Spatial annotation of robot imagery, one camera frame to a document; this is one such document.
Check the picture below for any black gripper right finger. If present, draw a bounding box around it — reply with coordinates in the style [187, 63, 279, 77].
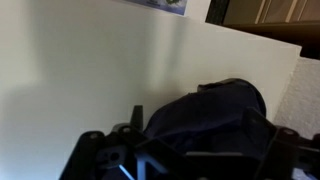
[244, 107, 320, 180]

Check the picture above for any dark wooden shelf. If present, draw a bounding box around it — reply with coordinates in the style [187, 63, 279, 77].
[205, 0, 320, 61]

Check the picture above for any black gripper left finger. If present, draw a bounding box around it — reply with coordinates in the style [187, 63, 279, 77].
[59, 104, 148, 180]

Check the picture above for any black cap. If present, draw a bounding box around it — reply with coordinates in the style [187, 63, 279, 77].
[142, 77, 268, 157]

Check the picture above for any printed paper sheet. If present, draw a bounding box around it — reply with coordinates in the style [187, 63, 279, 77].
[121, 0, 188, 17]

